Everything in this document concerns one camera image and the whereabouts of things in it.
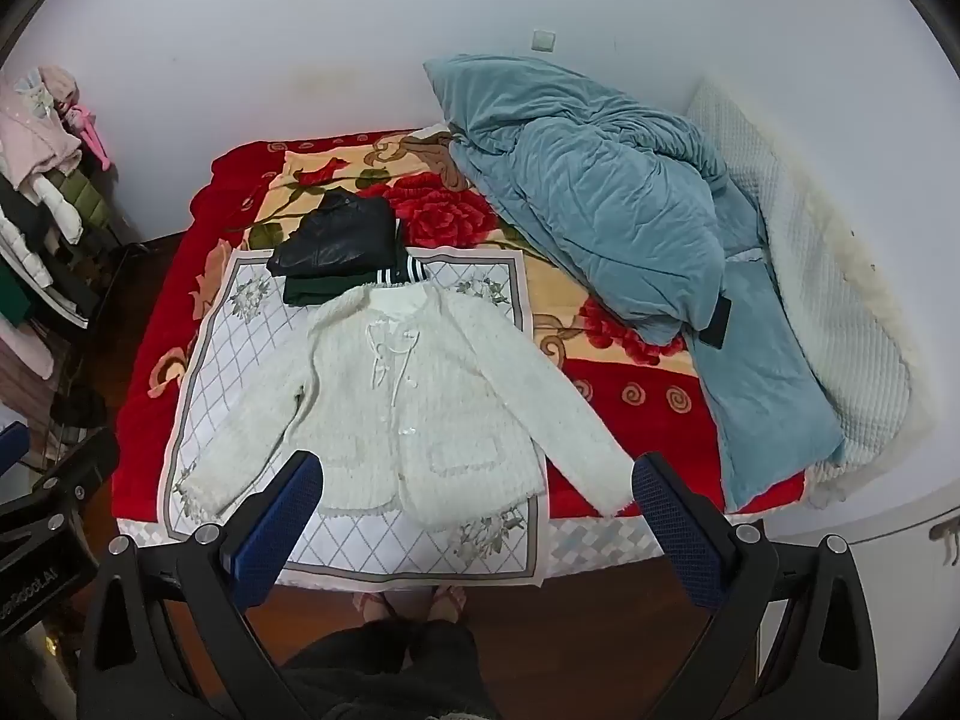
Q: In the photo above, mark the person's dark trousers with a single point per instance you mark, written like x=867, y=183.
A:
x=390, y=675

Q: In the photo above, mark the white fuzzy jacket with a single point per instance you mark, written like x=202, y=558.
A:
x=420, y=390

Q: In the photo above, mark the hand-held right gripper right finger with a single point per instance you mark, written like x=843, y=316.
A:
x=675, y=532

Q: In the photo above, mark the bed with patterned sheet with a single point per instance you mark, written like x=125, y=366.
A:
x=600, y=540

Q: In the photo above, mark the white wall switch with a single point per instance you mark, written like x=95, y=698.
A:
x=542, y=40

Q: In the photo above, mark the teal quilt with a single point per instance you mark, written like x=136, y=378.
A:
x=600, y=187

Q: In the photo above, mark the rack of hanging clothes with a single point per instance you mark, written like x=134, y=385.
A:
x=45, y=187

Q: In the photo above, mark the person's right foot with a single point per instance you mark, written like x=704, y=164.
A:
x=448, y=604

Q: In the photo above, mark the white cabinet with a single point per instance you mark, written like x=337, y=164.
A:
x=915, y=615

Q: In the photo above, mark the person's foot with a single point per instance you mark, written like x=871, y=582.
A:
x=448, y=604
x=379, y=606

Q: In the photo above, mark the black phone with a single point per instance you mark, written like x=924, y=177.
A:
x=718, y=322

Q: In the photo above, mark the black leather jacket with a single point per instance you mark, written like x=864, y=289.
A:
x=330, y=240

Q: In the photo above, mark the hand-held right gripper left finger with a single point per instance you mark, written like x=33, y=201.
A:
x=277, y=532

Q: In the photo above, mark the white diamond-pattern mat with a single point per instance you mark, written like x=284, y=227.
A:
x=225, y=360

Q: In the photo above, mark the red floral blanket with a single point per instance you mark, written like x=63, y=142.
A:
x=450, y=210

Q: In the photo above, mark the person's left foot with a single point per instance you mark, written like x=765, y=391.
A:
x=379, y=606

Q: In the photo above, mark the dark green striped-cuff garment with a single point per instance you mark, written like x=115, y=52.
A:
x=315, y=289

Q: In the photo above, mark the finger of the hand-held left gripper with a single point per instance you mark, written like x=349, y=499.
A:
x=82, y=465
x=11, y=450

